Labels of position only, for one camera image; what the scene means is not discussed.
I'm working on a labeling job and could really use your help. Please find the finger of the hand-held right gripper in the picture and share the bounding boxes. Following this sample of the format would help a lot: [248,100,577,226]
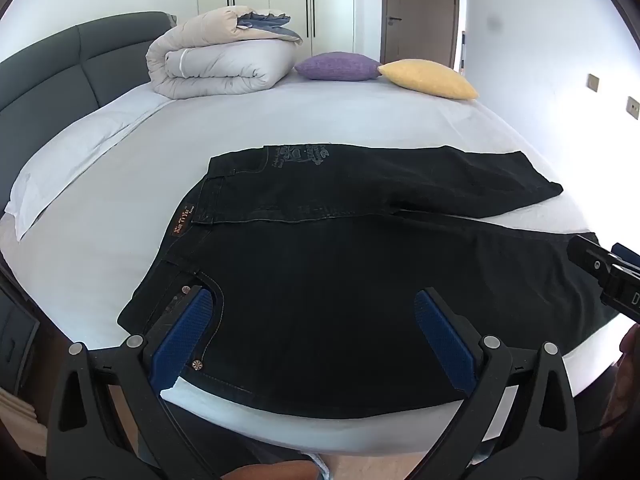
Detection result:
[611,242,640,267]
[567,234,617,283]

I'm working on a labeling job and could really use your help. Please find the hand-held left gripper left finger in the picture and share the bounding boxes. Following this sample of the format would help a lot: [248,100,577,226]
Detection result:
[46,285,222,480]

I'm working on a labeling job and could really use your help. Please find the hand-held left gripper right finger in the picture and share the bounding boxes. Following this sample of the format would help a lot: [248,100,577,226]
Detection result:
[413,287,581,480]

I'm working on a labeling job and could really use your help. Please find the black denim pants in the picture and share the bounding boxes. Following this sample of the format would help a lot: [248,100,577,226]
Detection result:
[117,143,621,418]

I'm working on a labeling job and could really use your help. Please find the person's right forearm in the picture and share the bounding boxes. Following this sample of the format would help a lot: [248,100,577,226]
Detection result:
[597,357,640,441]

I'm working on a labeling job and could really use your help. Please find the person's right hand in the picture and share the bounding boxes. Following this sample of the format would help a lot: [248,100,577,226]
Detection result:
[619,324,640,362]

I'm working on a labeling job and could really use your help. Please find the dark nightstand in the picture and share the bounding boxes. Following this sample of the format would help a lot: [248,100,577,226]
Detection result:
[0,270,42,401]

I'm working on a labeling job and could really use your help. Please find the white pillow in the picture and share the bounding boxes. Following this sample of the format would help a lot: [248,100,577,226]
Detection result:
[4,94,176,242]

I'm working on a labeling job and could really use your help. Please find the yellow cushion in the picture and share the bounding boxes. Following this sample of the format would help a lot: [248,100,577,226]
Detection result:
[377,59,480,101]

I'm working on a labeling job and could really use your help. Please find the bed with white sheet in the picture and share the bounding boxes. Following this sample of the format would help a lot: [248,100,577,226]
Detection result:
[0,67,623,453]

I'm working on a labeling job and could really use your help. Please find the folded beige duvet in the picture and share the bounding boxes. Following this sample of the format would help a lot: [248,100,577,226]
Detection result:
[146,6,304,100]

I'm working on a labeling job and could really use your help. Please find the purple cushion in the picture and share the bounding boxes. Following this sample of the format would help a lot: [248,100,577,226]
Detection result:
[294,52,383,82]

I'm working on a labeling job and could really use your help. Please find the grey padded headboard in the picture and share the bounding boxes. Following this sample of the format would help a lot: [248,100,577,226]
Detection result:
[0,11,177,213]

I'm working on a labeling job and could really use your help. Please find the brown door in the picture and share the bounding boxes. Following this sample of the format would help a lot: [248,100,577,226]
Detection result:
[380,0,461,68]

